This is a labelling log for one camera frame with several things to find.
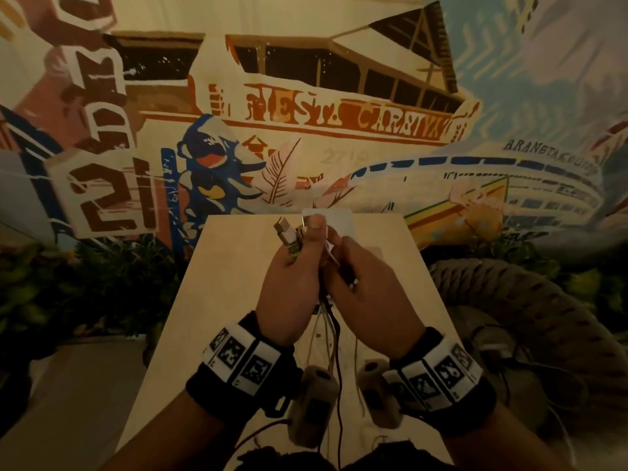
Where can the white card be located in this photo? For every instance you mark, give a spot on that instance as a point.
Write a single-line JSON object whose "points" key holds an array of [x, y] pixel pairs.
{"points": [[338, 221]]}

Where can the beige wrist camera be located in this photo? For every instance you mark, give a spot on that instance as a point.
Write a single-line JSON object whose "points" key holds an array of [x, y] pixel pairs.
{"points": [[378, 392], [313, 407]]}

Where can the person's right forearm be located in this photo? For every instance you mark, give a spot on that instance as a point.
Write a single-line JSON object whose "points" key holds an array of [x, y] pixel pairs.
{"points": [[500, 443]]}

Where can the person's black clothing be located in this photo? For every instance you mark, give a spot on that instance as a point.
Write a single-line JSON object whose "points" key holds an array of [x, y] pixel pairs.
{"points": [[373, 458]]}

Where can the green leafy plants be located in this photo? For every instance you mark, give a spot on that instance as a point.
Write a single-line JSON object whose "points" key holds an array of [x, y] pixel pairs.
{"points": [[579, 282], [73, 289]]}

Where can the person's left hand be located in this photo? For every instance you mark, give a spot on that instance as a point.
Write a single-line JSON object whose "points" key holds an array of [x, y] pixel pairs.
{"points": [[287, 289]]}

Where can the black wristband with marker tags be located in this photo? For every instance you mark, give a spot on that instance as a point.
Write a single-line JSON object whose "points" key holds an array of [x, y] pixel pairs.
{"points": [[240, 367], [439, 382]]}

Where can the person's right hand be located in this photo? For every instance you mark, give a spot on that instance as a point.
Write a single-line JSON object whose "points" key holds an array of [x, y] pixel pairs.
{"points": [[373, 304]]}

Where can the person's left thumb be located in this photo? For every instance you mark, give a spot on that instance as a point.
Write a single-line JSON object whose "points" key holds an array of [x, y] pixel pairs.
{"points": [[315, 237]]}

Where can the person's right fingers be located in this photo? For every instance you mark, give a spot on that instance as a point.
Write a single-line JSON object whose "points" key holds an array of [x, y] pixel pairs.
{"points": [[338, 272]]}

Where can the woven wicker chair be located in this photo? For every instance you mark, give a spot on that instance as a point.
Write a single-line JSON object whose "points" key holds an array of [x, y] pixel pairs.
{"points": [[530, 308]]}

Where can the person's left forearm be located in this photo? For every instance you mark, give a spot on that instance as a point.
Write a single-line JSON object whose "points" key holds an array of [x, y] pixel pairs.
{"points": [[171, 436]]}

